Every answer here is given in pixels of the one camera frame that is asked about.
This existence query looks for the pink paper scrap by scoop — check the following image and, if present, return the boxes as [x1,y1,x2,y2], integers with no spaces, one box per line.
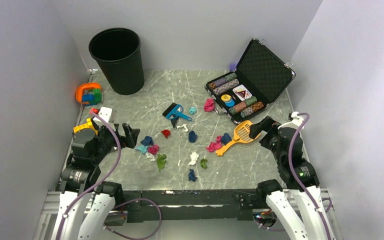
[206,135,223,153]

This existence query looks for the orange curved toy piece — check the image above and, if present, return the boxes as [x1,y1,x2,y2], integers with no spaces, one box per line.
[75,82,102,104]

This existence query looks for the dark blue scrap by scoop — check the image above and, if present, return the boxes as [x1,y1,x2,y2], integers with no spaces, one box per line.
[220,132,232,145]

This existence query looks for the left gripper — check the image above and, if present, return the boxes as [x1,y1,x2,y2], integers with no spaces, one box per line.
[91,117,140,164]

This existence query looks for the playing card deck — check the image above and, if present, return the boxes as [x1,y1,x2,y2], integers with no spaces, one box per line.
[232,84,253,101]

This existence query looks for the black poker chip case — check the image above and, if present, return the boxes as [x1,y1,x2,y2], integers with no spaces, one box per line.
[204,38,296,125]

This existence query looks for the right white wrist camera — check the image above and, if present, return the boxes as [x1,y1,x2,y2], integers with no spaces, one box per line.
[278,111,305,129]

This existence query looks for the teal paper scrap left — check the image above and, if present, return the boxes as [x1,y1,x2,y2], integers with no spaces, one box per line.
[134,145,149,155]

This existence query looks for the red paper scrap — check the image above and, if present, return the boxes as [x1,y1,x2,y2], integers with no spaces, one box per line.
[161,129,171,139]

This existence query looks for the pink paper scrap left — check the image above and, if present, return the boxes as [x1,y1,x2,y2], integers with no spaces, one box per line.
[147,144,160,155]

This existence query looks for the green paper scrap left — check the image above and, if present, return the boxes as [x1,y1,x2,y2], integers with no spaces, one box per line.
[156,154,167,172]

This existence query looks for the black plastic waste bin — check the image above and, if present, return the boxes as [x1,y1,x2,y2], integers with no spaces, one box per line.
[88,27,145,96]

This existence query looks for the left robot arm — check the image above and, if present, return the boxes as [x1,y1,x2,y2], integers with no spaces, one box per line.
[51,120,141,240]

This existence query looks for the yellow toy block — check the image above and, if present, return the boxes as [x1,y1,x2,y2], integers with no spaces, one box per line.
[73,118,99,135]

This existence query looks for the blue and green toy blocks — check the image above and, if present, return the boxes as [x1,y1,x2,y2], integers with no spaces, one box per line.
[81,88,103,106]

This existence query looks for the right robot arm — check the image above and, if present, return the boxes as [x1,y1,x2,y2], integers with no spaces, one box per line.
[249,111,336,240]

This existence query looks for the dark blue scrap left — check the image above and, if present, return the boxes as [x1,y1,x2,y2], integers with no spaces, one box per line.
[140,135,154,146]

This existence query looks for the white scrap near brush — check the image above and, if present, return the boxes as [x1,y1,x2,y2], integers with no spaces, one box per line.
[176,123,189,133]

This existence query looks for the yellow dealer button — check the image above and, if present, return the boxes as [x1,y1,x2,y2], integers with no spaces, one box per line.
[221,94,232,103]

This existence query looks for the blue hand brush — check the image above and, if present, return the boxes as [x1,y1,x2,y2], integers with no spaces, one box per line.
[162,102,192,122]

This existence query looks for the light blue paper scrap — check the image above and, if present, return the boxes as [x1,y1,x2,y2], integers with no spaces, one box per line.
[188,106,197,115]

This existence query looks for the yellow slotted scoop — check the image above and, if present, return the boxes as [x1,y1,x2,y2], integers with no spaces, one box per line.
[215,120,255,157]

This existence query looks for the white paper scrap small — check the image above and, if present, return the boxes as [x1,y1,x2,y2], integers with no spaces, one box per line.
[145,152,156,162]

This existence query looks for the dark blue scrap front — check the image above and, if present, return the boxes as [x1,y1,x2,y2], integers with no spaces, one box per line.
[188,169,197,182]

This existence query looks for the dark blue scrap centre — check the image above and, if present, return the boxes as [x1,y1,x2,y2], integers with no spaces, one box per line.
[188,130,198,143]

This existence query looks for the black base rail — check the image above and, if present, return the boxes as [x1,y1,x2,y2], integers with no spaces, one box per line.
[123,188,269,223]

